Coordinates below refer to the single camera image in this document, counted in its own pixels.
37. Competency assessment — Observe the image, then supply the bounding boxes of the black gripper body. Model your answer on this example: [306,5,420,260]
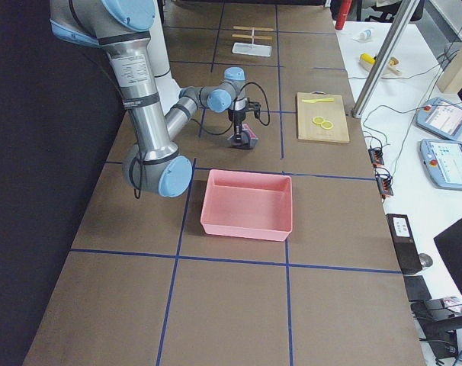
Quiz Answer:
[229,109,249,143]

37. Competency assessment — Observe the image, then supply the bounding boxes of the grey and pink cloth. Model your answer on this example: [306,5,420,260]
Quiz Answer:
[227,123,258,149]

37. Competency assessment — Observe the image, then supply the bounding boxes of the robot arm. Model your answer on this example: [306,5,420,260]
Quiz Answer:
[50,0,245,197]

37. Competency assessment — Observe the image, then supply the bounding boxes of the white metal tray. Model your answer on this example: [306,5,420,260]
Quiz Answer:
[232,42,272,57]

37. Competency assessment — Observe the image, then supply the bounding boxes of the white support column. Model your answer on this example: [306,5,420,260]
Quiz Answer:
[137,1,181,114]

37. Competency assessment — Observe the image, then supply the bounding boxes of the lemon slice back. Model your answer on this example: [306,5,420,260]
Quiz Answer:
[313,116,325,125]

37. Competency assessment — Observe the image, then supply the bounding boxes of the lemon slice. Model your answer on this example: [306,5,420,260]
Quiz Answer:
[313,116,325,125]
[320,120,334,130]

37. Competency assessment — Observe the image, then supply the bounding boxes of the bamboo cutting board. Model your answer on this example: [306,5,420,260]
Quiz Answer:
[297,92,350,143]

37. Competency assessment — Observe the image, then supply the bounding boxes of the pink plastic bin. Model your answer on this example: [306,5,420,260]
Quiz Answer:
[201,169,293,242]

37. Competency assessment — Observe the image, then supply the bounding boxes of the lemon slice front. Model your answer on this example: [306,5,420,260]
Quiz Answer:
[320,120,334,130]

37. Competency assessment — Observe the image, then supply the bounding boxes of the yellow plastic knife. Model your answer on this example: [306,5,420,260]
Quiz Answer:
[301,98,335,104]

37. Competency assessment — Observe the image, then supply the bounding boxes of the red cylinder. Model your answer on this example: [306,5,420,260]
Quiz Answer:
[335,0,352,31]

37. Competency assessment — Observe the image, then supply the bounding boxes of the far teach pendant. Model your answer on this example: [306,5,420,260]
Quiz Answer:
[415,97,462,140]

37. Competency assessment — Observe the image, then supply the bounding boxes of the teach pendant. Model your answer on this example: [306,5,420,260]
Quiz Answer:
[415,97,462,140]
[419,139,462,191]

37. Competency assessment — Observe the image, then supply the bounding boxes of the near teach pendant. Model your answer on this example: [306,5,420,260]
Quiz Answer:
[419,139,462,191]

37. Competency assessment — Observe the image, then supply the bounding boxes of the black box device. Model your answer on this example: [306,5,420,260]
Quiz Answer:
[386,213,422,275]

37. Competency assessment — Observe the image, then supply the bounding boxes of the aluminium frame post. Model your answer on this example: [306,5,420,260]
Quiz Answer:
[351,0,419,119]

